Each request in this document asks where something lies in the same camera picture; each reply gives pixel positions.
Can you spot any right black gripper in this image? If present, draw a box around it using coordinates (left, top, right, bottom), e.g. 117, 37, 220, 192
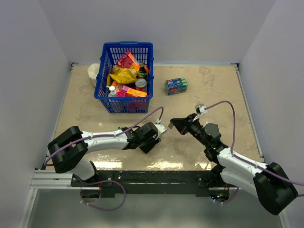
171, 113, 209, 147

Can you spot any grey battery cover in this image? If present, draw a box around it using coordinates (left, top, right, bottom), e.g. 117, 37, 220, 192
168, 122, 174, 129

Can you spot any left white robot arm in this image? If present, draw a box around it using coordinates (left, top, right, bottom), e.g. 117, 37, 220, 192
47, 122, 167, 186

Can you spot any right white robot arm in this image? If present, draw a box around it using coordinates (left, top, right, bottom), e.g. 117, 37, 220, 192
170, 114, 299, 215

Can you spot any sponge pack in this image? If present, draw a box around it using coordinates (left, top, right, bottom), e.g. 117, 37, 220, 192
164, 77, 188, 95

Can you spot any metal tin can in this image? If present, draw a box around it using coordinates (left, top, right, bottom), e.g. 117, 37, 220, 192
135, 78, 147, 92

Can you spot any white pump bottle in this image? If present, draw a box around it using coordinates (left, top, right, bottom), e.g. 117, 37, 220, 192
107, 85, 117, 97

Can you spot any dark sauce bottle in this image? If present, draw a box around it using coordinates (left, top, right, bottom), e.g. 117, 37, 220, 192
138, 62, 148, 79

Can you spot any yellow chips bag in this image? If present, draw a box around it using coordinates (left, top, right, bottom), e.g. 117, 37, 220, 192
108, 66, 138, 85

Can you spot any blue plastic basket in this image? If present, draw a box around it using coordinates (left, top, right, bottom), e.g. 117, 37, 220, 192
94, 41, 154, 113

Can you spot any pink orange snack box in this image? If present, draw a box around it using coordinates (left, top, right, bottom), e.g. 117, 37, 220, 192
116, 51, 140, 70

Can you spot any white paper roll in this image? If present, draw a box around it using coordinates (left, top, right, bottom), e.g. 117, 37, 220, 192
87, 63, 100, 87

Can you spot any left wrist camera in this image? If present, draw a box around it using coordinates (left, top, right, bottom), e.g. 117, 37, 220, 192
154, 120, 167, 139

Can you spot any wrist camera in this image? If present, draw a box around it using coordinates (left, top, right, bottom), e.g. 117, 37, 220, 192
193, 104, 208, 122
154, 120, 167, 139

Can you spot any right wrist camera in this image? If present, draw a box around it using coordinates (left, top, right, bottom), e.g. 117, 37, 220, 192
193, 104, 208, 122

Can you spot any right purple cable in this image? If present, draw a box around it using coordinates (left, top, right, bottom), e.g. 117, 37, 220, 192
204, 100, 304, 186

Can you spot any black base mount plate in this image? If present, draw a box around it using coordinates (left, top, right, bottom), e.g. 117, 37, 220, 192
71, 170, 227, 198

